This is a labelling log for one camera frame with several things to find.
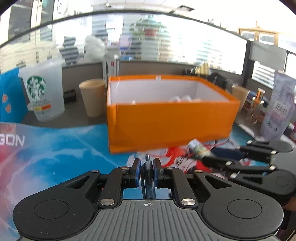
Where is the green white lighter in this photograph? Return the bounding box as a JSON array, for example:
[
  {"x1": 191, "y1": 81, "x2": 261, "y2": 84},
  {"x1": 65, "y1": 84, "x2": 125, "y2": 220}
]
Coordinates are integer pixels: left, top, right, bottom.
[{"x1": 188, "y1": 139, "x2": 214, "y2": 160}]

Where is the white barcode plastic pouch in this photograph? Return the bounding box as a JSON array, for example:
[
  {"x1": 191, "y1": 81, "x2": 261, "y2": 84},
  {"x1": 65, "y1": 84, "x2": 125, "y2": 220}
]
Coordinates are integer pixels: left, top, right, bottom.
[{"x1": 260, "y1": 71, "x2": 295, "y2": 142}]

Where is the gold perfume bottle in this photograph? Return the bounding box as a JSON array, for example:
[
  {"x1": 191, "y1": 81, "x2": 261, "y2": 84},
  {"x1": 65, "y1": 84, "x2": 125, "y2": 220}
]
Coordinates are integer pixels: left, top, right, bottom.
[{"x1": 246, "y1": 88, "x2": 265, "y2": 125}]

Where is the right brown paper cup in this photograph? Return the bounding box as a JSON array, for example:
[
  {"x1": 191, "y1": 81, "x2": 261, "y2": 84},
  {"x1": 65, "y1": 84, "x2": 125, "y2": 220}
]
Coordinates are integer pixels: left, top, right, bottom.
[{"x1": 232, "y1": 84, "x2": 250, "y2": 112}]

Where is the brown paper cup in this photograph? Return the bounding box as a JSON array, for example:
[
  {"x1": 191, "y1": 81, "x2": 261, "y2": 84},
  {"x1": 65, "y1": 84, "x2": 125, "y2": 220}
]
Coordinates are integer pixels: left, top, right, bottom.
[
  {"x1": 79, "y1": 79, "x2": 106, "y2": 118},
  {"x1": 232, "y1": 84, "x2": 250, "y2": 112}
]

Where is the colourful AGON desk mat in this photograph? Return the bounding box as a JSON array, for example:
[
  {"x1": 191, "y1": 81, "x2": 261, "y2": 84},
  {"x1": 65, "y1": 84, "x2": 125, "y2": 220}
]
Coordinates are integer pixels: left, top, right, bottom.
[{"x1": 0, "y1": 121, "x2": 273, "y2": 240}]

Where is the black mesh desk organizer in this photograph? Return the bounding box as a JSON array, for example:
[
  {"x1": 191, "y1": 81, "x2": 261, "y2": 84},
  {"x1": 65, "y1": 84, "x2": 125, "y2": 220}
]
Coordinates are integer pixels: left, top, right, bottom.
[{"x1": 182, "y1": 68, "x2": 227, "y2": 90}]

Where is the yellow building block toy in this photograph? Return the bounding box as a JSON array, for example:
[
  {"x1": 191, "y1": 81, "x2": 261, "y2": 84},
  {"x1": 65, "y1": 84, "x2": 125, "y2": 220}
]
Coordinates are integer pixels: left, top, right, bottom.
[{"x1": 196, "y1": 62, "x2": 211, "y2": 75}]

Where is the orange cardboard box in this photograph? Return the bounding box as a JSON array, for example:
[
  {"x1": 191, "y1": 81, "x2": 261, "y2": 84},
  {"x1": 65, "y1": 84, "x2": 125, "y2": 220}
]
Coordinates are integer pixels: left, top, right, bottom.
[{"x1": 107, "y1": 75, "x2": 240, "y2": 154}]

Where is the blue paper bag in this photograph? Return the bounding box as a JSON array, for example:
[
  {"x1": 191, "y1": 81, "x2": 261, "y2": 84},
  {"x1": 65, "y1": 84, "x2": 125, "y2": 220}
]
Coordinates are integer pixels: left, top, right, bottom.
[{"x1": 1, "y1": 68, "x2": 28, "y2": 123}]

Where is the left brown paper cup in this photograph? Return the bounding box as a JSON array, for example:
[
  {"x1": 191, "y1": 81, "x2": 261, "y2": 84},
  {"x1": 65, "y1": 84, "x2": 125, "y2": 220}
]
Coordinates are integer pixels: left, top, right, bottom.
[{"x1": 79, "y1": 79, "x2": 106, "y2": 118}]

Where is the white Starbucks plastic cup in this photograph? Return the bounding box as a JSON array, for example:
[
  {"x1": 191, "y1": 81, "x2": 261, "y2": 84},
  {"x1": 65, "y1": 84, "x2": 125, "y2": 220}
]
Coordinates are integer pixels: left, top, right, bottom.
[{"x1": 19, "y1": 58, "x2": 65, "y2": 122}]

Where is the white grey product box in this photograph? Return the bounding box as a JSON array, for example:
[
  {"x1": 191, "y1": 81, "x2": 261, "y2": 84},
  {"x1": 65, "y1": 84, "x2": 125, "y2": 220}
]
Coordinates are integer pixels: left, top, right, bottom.
[{"x1": 102, "y1": 54, "x2": 120, "y2": 87}]

